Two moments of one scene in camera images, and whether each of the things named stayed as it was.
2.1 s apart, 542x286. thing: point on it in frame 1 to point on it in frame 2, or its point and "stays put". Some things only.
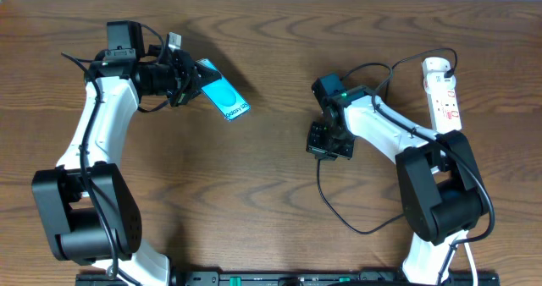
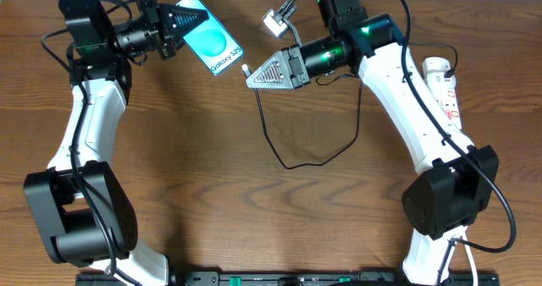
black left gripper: [190, 84] to [159, 24]
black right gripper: [314, 146] to [291, 53]
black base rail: [291, 278] stays put
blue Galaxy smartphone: [223, 96] to [212, 44]
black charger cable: [449, 74] to [352, 143]
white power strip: [441, 94] stays put
